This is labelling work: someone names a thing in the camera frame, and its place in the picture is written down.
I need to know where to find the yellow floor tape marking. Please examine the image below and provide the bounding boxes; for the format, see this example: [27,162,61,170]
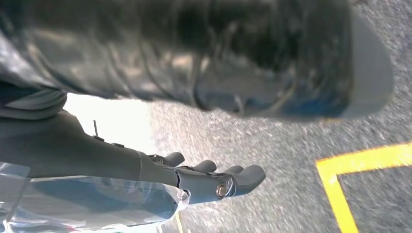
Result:
[315,142,412,233]

